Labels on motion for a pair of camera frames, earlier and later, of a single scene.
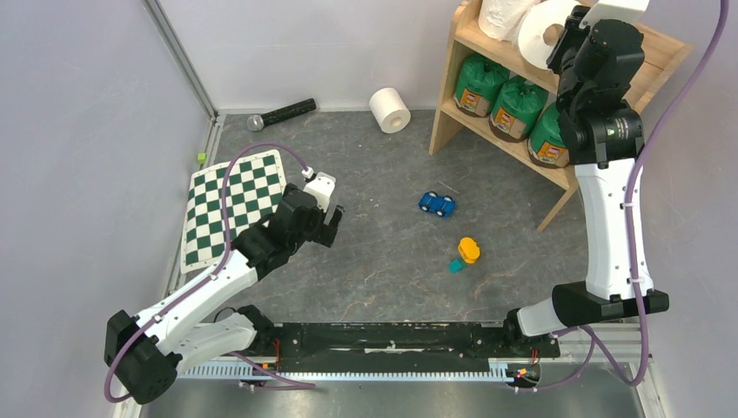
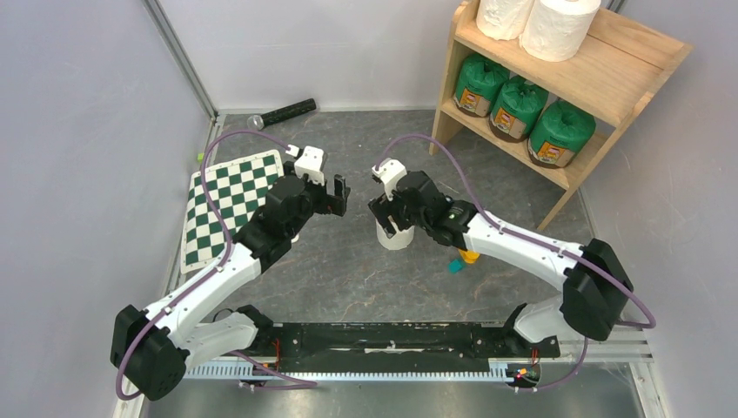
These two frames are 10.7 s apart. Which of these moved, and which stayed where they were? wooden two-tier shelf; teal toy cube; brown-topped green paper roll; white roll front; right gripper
Moved: right gripper
Stayed: brown-topped green paper roll; white roll front; wooden two-tier shelf; teal toy cube
